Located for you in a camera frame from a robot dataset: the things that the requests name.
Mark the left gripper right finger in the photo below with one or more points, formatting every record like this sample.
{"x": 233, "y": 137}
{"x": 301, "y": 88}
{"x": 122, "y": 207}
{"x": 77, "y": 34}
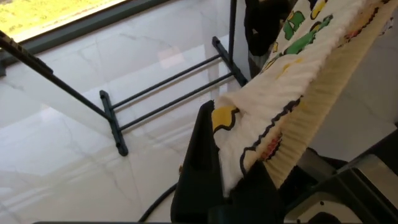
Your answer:
{"x": 255, "y": 199}

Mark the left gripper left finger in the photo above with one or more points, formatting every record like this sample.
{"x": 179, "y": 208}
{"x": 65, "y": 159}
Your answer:
{"x": 192, "y": 199}

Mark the cream printed garment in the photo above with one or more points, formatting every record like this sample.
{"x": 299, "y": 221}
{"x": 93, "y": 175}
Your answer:
{"x": 280, "y": 93}

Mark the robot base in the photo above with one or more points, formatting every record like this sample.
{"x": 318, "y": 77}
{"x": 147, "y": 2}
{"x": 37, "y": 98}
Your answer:
{"x": 342, "y": 186}

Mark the black clothes rack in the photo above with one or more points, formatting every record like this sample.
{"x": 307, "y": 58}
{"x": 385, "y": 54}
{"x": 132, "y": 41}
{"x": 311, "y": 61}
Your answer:
{"x": 114, "y": 124}

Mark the black garment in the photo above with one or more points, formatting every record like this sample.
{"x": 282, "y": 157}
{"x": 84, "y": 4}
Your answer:
{"x": 264, "y": 28}

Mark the window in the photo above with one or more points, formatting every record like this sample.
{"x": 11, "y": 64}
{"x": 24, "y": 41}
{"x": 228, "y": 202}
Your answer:
{"x": 31, "y": 15}

